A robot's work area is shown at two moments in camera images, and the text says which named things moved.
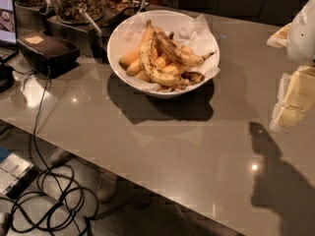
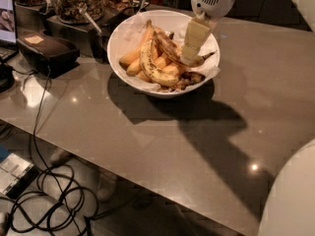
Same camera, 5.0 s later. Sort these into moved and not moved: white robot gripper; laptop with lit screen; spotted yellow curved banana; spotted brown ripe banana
Moved: white robot gripper
Not moved: laptop with lit screen; spotted yellow curved banana; spotted brown ripe banana
